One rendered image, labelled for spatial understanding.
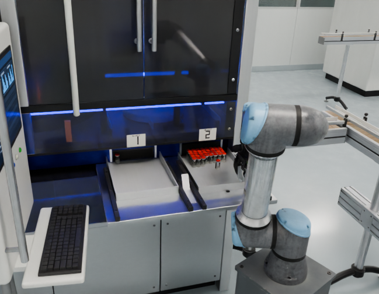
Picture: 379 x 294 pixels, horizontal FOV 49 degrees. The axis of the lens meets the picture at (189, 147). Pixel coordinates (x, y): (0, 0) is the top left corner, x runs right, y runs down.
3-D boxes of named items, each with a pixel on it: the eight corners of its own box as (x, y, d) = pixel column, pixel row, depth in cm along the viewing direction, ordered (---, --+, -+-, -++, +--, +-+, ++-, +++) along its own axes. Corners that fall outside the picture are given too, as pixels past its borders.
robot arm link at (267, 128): (273, 257, 138) (303, 118, 107) (228, 254, 139) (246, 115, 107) (269, 230, 148) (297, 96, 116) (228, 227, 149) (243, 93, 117)
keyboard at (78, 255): (52, 209, 172) (51, 204, 171) (86, 207, 174) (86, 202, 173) (37, 277, 136) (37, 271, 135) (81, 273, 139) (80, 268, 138)
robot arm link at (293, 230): (310, 260, 137) (317, 227, 131) (269, 258, 137) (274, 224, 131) (303, 238, 147) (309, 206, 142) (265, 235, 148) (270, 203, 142)
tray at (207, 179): (177, 158, 202) (177, 151, 201) (227, 153, 209) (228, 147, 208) (198, 194, 173) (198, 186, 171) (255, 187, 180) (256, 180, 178)
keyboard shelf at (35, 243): (21, 213, 173) (20, 208, 172) (89, 209, 178) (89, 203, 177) (-5, 293, 133) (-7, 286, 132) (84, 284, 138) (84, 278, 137)
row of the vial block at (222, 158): (189, 163, 197) (190, 154, 195) (225, 160, 202) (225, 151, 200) (190, 165, 195) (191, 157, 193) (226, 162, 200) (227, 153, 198)
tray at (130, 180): (105, 163, 195) (105, 156, 193) (160, 157, 202) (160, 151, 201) (115, 201, 166) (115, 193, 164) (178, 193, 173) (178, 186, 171)
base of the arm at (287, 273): (315, 272, 146) (320, 249, 142) (289, 292, 137) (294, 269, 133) (281, 250, 156) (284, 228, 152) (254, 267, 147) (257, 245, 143)
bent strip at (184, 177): (180, 185, 178) (181, 174, 176) (187, 185, 179) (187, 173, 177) (190, 203, 166) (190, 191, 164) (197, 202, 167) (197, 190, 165)
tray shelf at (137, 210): (95, 167, 194) (95, 164, 194) (233, 153, 214) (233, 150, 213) (107, 227, 153) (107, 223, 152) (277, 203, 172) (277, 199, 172)
